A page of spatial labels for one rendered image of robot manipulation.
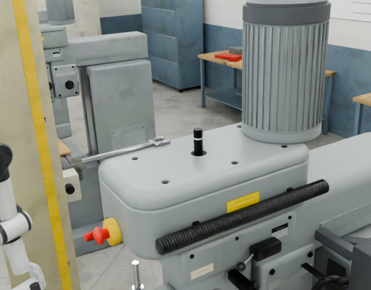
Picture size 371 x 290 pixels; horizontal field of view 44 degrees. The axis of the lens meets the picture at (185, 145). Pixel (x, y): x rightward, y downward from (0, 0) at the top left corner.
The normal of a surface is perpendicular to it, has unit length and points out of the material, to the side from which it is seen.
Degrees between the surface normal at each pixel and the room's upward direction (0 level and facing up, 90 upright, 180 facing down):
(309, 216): 90
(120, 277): 0
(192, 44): 90
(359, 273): 90
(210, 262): 90
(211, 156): 0
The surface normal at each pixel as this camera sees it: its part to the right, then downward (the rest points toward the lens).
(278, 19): -0.38, 0.36
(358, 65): -0.86, 0.22
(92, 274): -0.04, -0.92
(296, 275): 0.51, 0.30
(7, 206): 0.80, 0.18
